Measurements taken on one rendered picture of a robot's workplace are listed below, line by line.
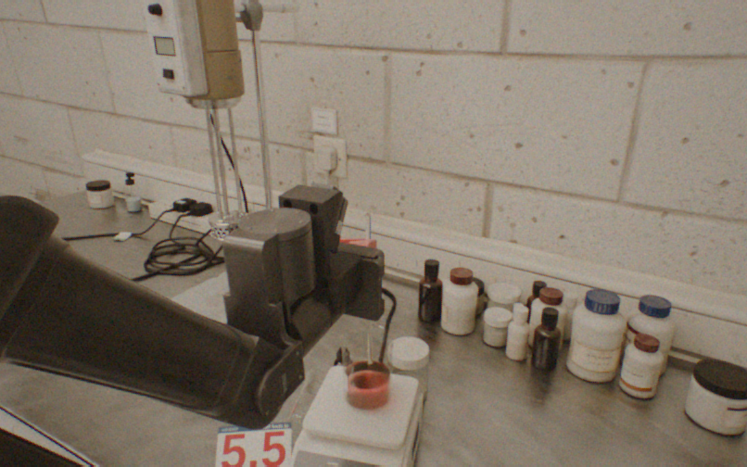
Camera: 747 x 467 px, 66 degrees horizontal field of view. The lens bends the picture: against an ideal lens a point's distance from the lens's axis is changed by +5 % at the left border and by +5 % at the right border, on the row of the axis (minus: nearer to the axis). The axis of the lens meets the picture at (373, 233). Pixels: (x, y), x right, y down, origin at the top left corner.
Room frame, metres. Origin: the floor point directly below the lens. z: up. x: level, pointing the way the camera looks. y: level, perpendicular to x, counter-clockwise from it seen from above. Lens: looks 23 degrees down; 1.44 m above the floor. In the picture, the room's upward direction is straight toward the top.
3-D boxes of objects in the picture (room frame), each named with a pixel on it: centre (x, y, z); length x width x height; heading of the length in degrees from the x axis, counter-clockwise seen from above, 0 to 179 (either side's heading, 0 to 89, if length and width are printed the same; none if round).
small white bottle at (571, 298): (0.82, -0.33, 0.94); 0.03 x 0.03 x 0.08
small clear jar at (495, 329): (0.80, -0.21, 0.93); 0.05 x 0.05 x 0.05
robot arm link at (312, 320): (0.41, 0.07, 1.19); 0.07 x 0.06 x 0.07; 157
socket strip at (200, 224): (1.30, 0.41, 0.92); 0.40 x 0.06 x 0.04; 57
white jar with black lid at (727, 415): (0.63, -0.47, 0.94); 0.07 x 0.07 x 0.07
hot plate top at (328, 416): (0.54, 0.01, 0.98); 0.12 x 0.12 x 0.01; 76
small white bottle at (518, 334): (0.76, -0.23, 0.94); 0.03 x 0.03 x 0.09
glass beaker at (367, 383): (0.55, 0.01, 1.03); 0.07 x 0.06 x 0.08; 155
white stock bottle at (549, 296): (0.79, -0.29, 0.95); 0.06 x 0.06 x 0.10
